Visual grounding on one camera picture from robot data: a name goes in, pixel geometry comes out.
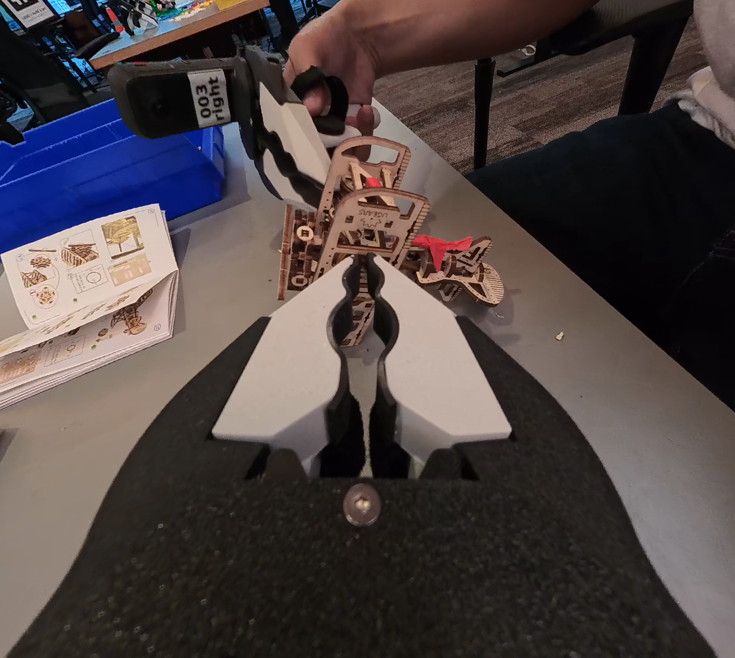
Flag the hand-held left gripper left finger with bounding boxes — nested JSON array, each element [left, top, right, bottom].
[[210, 256, 359, 480]]

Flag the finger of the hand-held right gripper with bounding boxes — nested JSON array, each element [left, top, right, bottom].
[[253, 144, 322, 211], [258, 82, 334, 194]]

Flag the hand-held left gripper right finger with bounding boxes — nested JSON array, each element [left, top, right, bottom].
[[366, 256, 513, 481]]

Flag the wooden biplane model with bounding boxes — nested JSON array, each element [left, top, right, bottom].
[[277, 135, 506, 349]]

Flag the grey desk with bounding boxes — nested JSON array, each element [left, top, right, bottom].
[[0, 96, 735, 658]]

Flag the person's right hand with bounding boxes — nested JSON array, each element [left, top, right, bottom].
[[284, 0, 384, 154]]

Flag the wooden table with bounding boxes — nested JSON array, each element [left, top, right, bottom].
[[89, 0, 271, 70]]

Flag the blue plastic bin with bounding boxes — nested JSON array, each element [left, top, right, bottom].
[[0, 97, 226, 254]]

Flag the pile of coloured toy bricks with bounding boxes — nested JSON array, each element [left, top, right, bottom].
[[155, 0, 219, 22]]

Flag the black office chair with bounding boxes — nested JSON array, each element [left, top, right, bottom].
[[0, 27, 118, 125]]

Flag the white instruction booklet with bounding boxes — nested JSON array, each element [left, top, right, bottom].
[[0, 204, 181, 411]]

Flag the person's legs in dark trousers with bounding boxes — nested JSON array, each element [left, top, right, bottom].
[[464, 101, 735, 403]]

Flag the person's white shirt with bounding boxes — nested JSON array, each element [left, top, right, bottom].
[[678, 0, 735, 149]]

